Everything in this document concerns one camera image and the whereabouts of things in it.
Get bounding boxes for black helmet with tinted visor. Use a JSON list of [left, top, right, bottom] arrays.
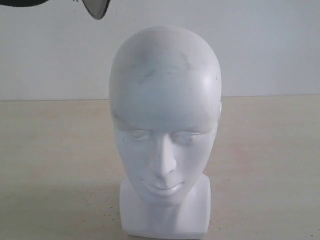
[[0, 0, 111, 20]]

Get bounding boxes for white mannequin head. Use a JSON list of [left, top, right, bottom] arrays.
[[109, 26, 222, 240]]

